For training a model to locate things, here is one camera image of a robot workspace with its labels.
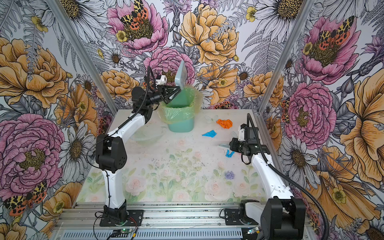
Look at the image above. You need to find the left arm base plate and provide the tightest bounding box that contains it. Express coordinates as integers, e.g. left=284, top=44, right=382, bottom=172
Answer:
left=99, top=210, right=144, bottom=227

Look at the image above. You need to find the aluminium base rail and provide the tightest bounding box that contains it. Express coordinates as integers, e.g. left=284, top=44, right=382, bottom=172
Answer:
left=49, top=201, right=316, bottom=240

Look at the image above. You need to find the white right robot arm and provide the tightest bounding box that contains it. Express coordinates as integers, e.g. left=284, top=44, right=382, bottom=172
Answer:
left=230, top=124, right=306, bottom=240

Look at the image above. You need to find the aluminium corner post right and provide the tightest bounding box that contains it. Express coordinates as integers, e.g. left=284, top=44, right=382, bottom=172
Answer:
left=256, top=0, right=315, bottom=115

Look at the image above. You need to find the aluminium corner post left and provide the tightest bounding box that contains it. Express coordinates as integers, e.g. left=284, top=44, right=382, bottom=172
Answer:
left=47, top=1, right=118, bottom=115

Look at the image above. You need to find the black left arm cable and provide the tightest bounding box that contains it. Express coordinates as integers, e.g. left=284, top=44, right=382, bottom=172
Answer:
left=85, top=65, right=158, bottom=211

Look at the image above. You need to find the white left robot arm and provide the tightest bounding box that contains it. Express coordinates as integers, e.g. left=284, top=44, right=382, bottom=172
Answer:
left=96, top=85, right=183, bottom=224

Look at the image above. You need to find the blue crumpled paper middle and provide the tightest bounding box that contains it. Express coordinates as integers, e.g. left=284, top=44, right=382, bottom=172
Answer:
left=203, top=130, right=217, bottom=138

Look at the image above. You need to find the aluminium corner post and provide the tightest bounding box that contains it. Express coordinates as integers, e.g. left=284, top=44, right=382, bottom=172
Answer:
left=47, top=1, right=118, bottom=115
left=256, top=0, right=315, bottom=115

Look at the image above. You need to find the small blue paper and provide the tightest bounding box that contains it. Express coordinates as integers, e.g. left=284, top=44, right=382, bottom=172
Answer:
left=226, top=150, right=236, bottom=158

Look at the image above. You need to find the grey-green plastic dustpan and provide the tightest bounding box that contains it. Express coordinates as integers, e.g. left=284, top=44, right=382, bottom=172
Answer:
left=175, top=61, right=188, bottom=90

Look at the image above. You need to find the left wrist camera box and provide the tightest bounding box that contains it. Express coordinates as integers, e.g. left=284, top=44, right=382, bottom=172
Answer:
left=155, top=75, right=168, bottom=86

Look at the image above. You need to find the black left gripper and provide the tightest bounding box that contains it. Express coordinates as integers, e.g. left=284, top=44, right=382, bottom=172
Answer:
left=145, top=83, right=182, bottom=105

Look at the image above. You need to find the grey-green hand brush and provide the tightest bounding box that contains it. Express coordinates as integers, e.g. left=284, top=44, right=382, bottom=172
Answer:
left=219, top=144, right=230, bottom=149

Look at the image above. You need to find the green plastic trash bin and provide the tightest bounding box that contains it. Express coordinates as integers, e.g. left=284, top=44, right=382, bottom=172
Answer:
left=164, top=88, right=196, bottom=133

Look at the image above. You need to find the black corrugated right cable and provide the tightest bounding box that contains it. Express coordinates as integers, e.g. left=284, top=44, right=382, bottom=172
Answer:
left=246, top=113, right=330, bottom=240

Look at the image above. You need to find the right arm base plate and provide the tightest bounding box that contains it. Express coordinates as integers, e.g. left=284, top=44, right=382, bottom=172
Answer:
left=220, top=208, right=259, bottom=226

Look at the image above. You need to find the large orange crumpled paper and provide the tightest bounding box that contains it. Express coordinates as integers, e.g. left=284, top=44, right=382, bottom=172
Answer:
left=216, top=119, right=233, bottom=129

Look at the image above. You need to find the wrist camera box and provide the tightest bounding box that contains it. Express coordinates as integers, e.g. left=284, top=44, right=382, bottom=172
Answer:
left=238, top=126, right=245, bottom=141
left=155, top=75, right=168, bottom=86

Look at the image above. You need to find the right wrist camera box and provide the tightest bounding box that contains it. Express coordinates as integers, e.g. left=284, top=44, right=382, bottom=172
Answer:
left=238, top=126, right=245, bottom=141

